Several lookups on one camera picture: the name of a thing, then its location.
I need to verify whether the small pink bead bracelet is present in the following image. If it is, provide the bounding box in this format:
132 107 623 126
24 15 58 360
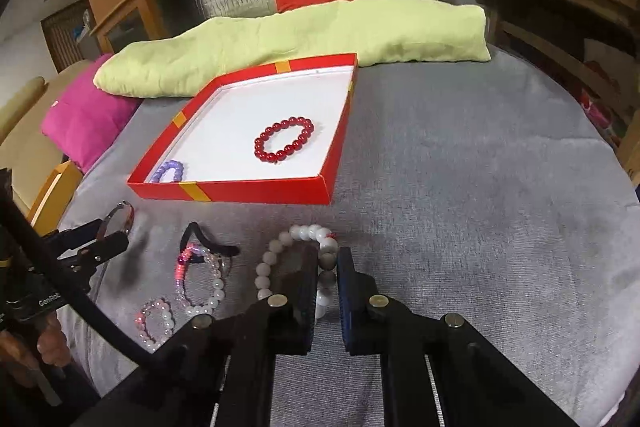
135 297 176 353

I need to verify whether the wooden shelf unit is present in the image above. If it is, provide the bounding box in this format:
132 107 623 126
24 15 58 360
446 0 640 188

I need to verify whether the black hair tie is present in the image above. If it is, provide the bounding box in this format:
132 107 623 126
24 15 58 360
179 222 241 264

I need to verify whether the person's left hand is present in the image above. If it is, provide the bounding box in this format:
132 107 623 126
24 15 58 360
0 311 72 389

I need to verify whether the red shallow box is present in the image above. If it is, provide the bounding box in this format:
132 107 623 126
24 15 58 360
126 53 359 206

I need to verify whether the magenta cushion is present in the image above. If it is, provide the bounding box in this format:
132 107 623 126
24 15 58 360
39 53 144 174

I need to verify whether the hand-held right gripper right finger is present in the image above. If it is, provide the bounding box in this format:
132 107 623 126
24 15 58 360
336 247 577 427

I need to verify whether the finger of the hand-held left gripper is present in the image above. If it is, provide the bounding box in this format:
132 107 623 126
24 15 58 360
60 232 131 269
42 218 108 244

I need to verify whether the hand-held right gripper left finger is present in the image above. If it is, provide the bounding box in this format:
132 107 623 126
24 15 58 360
70 248 320 427

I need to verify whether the light green pillow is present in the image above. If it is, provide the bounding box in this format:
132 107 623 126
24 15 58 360
93 0 492 99

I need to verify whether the grey blanket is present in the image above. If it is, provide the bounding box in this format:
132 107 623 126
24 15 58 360
56 42 640 427

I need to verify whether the red bead bracelet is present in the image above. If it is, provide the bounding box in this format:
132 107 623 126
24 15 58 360
254 116 315 164

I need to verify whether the beige chair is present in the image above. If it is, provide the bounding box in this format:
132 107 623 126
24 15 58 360
0 59 99 239

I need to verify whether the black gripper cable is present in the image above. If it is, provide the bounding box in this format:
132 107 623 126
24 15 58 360
0 194 156 365

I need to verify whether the silver bangle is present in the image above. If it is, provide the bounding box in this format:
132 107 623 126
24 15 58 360
98 201 137 239

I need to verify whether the pink and white bead bracelet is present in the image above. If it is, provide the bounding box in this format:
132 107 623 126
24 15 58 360
173 244 232 317

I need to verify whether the purple bead bracelet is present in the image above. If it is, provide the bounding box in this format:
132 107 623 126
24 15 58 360
147 160 185 184

